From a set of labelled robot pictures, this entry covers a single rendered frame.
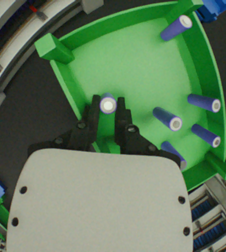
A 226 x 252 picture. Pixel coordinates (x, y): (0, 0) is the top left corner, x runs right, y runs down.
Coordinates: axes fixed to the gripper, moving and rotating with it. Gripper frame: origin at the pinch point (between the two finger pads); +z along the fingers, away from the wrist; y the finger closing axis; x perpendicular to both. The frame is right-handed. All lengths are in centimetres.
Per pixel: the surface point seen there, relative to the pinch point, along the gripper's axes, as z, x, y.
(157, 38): 11.4, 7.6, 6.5
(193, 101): 5.9, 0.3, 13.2
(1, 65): 33, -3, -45
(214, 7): 60, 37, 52
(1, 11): 21.0, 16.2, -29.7
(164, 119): 2.1, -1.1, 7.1
